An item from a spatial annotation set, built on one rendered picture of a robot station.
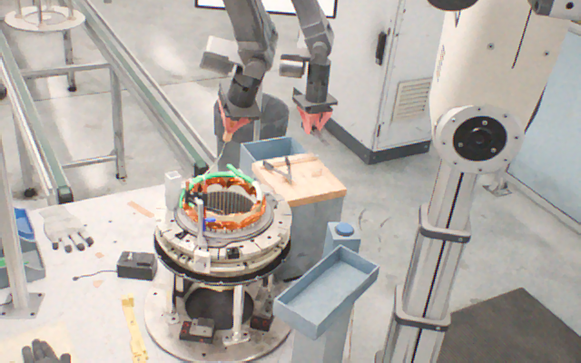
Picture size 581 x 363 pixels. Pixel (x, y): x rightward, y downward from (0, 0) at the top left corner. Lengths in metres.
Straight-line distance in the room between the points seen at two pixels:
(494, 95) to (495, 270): 2.20
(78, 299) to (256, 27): 0.94
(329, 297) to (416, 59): 2.51
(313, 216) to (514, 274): 1.82
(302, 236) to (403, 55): 2.13
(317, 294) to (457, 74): 0.56
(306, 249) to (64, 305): 0.64
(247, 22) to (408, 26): 2.57
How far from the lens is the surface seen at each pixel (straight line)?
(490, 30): 1.11
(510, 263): 3.41
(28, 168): 3.49
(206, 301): 1.71
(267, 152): 1.88
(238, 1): 1.06
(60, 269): 1.85
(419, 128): 4.03
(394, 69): 3.67
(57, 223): 1.98
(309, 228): 1.70
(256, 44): 1.12
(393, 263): 3.18
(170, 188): 1.46
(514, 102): 1.20
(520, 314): 3.11
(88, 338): 1.65
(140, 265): 1.76
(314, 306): 1.37
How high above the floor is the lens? 1.97
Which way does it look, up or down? 32 degrees down
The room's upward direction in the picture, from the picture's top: 6 degrees clockwise
